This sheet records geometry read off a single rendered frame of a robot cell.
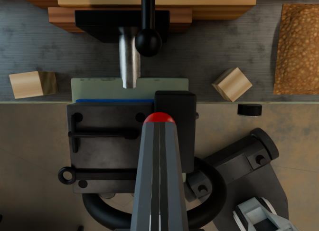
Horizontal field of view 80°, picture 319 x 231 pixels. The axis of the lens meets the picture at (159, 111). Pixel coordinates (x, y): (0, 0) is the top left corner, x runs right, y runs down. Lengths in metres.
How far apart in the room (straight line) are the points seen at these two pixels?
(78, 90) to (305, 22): 0.30
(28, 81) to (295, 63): 0.35
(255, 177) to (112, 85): 1.15
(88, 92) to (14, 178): 1.46
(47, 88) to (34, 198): 1.41
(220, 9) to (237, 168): 1.02
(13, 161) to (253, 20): 1.55
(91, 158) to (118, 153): 0.03
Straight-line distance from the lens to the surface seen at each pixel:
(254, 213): 1.15
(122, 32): 0.22
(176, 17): 0.25
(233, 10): 0.27
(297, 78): 0.33
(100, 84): 0.24
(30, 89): 0.30
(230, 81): 0.27
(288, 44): 0.33
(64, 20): 0.27
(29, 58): 0.34
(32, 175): 1.60
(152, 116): 0.17
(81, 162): 0.22
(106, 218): 0.34
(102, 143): 0.21
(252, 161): 1.19
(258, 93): 0.32
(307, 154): 1.62
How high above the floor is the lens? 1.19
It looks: 80 degrees down
